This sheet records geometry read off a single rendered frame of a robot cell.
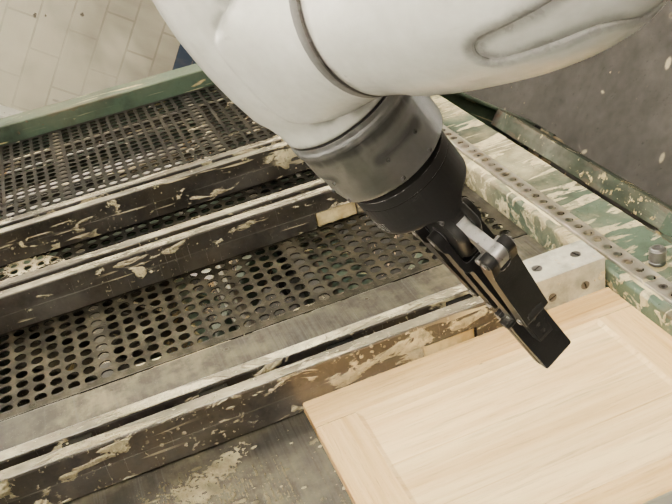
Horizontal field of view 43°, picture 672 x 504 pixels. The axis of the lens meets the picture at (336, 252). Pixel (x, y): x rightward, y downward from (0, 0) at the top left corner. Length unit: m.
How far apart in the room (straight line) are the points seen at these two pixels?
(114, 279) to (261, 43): 1.14
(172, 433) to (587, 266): 0.63
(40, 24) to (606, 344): 5.31
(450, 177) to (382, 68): 0.17
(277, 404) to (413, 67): 0.83
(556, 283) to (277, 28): 0.89
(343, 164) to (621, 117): 2.25
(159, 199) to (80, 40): 4.47
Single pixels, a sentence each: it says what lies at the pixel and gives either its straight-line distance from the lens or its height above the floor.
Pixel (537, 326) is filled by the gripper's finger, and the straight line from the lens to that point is 0.68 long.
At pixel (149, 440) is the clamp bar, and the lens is 1.17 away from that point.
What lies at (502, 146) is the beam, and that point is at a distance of 1.71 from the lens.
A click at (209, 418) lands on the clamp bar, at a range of 1.16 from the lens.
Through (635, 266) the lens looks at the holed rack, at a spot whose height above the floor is 0.89.
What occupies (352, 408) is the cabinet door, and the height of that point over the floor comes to 1.24.
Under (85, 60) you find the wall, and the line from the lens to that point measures 6.23.
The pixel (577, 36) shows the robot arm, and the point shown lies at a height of 1.62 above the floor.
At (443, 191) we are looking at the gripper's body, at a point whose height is 1.54.
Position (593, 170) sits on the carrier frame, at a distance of 2.49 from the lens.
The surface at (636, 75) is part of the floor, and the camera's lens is 2.77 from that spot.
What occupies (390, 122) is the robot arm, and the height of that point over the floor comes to 1.60.
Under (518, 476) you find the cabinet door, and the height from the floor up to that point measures 1.14.
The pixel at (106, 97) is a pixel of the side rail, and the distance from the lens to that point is 2.47.
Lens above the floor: 1.85
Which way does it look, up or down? 28 degrees down
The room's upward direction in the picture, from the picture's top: 74 degrees counter-clockwise
